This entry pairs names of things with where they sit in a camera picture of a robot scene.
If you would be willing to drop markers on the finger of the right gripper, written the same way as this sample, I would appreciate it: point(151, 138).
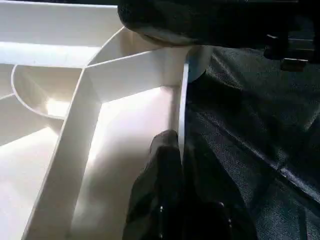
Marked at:
point(200, 22)

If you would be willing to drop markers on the black work mat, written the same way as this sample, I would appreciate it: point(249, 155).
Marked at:
point(260, 125)

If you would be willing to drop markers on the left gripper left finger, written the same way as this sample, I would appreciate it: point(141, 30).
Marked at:
point(155, 200)

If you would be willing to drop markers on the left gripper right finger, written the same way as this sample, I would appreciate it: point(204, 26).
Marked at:
point(210, 200)

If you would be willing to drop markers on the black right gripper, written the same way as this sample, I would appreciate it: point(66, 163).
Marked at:
point(295, 47)

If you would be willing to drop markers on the white plastic table top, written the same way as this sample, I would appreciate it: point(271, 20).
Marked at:
point(75, 75)

